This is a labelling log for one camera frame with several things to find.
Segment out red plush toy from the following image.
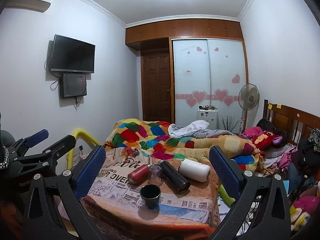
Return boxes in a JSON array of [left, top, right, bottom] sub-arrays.
[[250, 127, 287, 152]]

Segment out brown wooden headboard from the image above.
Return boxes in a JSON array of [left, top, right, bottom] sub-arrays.
[[262, 99, 320, 148]]

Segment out yellow padded rail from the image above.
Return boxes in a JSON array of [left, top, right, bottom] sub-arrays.
[[66, 128, 103, 170]]

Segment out clear drinking glass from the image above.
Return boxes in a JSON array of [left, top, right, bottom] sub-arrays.
[[150, 165, 162, 178]]

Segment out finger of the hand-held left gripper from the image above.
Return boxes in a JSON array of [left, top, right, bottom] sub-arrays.
[[9, 129, 49, 156], [12, 134, 77, 173]]

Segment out pile of clothes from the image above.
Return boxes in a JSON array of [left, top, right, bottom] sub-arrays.
[[265, 127, 320, 233]]

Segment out red thermos cup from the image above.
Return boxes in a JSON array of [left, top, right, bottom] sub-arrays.
[[127, 164, 151, 186]]

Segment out pink cloth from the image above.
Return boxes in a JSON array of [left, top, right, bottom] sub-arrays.
[[242, 127, 264, 138]]

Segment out black thermos cup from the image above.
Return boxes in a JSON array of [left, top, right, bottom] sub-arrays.
[[157, 159, 191, 193]]

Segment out newspaper print cloth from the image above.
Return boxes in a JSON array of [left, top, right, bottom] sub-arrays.
[[82, 146, 222, 231]]

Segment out dark green metal cup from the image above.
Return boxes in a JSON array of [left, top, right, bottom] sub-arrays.
[[139, 184, 161, 208]]

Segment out small black wall monitor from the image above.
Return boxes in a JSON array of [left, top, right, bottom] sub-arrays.
[[59, 73, 87, 99]]

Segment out brown overhead wooden cabinets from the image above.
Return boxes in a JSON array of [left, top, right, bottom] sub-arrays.
[[125, 19, 244, 53]]

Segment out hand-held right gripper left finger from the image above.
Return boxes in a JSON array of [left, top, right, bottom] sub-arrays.
[[22, 145, 108, 240]]

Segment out large black wall television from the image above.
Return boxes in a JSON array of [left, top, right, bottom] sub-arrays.
[[50, 34, 96, 74]]

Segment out white thermos cup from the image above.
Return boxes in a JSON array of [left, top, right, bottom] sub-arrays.
[[178, 158, 211, 182]]

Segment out colourful patchwork blanket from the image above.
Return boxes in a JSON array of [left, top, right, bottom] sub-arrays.
[[104, 119, 267, 173]]

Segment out grey striped cloth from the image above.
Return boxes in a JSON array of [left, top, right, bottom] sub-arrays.
[[167, 120, 235, 139]]

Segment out black television cable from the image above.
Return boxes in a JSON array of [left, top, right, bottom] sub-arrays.
[[46, 59, 62, 91]]

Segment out small white cabinet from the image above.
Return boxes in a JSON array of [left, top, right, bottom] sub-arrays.
[[197, 108, 218, 130]]

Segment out brown wooden door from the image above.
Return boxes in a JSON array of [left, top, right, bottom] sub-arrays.
[[140, 50, 174, 123]]

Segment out green padded tube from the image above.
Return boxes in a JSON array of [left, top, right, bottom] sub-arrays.
[[219, 184, 236, 204]]

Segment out heart sticker sliding wardrobe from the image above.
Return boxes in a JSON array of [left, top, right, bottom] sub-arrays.
[[171, 37, 249, 132]]

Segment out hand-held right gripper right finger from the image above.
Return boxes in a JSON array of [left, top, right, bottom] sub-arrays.
[[207, 145, 292, 240]]

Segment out white standing fan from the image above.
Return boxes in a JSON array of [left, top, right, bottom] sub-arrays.
[[238, 83, 260, 133]]

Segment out dried twig decoration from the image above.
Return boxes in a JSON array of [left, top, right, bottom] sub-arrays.
[[221, 116, 240, 133]]

